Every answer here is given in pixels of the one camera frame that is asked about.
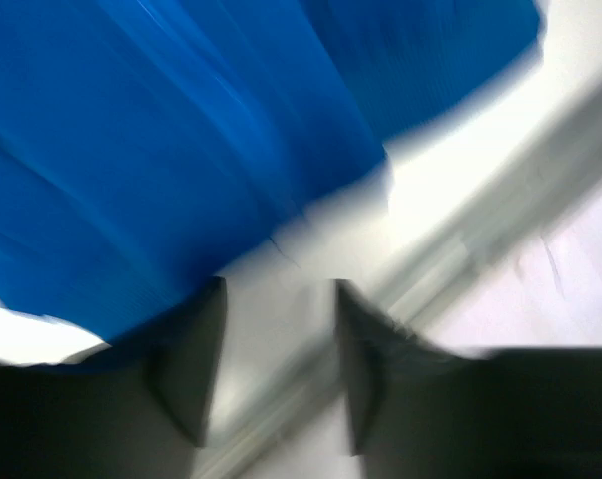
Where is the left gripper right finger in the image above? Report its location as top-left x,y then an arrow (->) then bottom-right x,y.
334,280 -> 602,478

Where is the aluminium table rail frame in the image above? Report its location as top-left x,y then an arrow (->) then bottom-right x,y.
194,80 -> 602,478

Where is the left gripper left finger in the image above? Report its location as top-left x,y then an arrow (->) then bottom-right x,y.
0,277 -> 227,478

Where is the blue white red jacket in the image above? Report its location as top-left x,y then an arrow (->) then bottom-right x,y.
0,1 -> 545,364

